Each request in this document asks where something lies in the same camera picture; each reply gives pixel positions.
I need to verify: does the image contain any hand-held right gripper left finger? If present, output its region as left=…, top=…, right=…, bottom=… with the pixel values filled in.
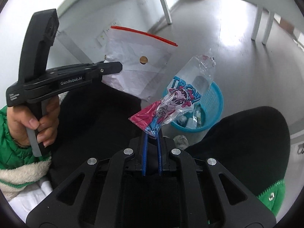
left=26, top=133, right=149, bottom=228

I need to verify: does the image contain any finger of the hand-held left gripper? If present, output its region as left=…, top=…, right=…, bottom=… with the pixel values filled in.
left=95, top=61, right=123, bottom=76

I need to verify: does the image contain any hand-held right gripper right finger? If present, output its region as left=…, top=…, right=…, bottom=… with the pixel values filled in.
left=157, top=134, right=277, bottom=228

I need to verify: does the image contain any clear zip bag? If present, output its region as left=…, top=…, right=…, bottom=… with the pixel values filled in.
left=101, top=25, right=178, bottom=101

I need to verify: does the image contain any clear plastic bag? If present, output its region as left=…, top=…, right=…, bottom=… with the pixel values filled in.
left=177, top=113, right=202, bottom=129

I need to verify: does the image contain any pink blue printed plastic wrapper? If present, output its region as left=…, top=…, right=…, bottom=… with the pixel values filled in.
left=128, top=49, right=216, bottom=139

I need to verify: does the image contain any blue plastic mesh basket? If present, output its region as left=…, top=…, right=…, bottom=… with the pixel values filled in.
left=163, top=81, right=224, bottom=134

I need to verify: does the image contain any person's left forearm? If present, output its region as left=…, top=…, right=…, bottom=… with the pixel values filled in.
left=0, top=106, right=53, bottom=201

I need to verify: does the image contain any person's left hand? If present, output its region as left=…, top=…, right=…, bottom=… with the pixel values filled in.
left=7, top=95, right=61, bottom=149

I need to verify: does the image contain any person's right white shoe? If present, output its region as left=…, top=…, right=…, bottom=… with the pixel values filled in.
left=173, top=135, right=190, bottom=150

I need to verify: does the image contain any paper label sheet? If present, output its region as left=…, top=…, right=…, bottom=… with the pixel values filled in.
left=96, top=19, right=119, bottom=47

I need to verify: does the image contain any person's left leg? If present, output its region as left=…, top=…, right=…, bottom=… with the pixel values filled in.
left=49, top=89, right=145, bottom=188

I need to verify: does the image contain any person's leg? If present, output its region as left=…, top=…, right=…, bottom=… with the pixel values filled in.
left=49, top=89, right=145, bottom=188
left=184, top=106, right=291, bottom=193

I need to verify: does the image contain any person's right leg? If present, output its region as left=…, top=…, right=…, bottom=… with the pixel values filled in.
left=184, top=106, right=291, bottom=193

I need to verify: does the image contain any green jacket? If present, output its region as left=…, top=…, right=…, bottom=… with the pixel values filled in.
left=256, top=178, right=286, bottom=219

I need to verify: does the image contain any white cloth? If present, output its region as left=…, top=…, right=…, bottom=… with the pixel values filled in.
left=9, top=178, right=54, bottom=224

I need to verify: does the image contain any white desk with legs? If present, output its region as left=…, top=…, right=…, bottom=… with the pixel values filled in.
left=251, top=6, right=275, bottom=45

